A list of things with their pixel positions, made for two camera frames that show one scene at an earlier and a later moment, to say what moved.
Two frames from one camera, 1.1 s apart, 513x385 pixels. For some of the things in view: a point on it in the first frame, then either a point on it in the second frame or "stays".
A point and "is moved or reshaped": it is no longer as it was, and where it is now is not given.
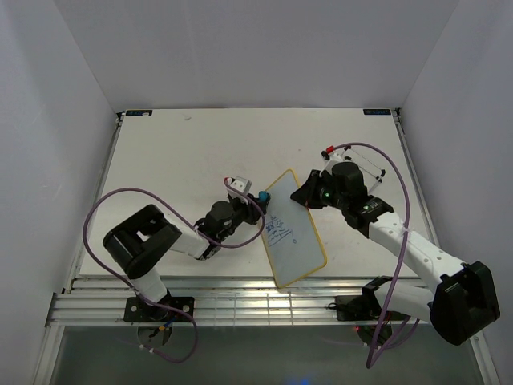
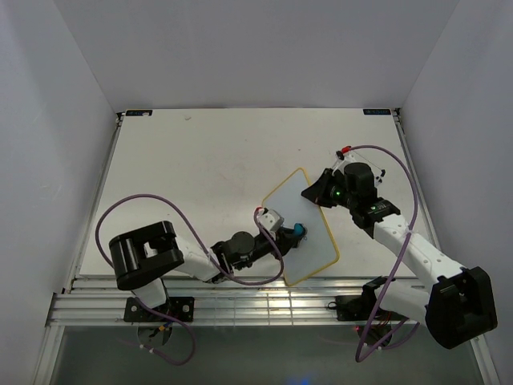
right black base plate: [361, 308] stays
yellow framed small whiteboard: [288, 229] is moved or reshaped
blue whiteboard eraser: [263, 196] to [298, 228]
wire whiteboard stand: [378, 179] stays
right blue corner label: [377, 111] stays
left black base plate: [137, 310] stays
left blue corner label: [139, 113] stays
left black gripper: [253, 216] to [285, 238]
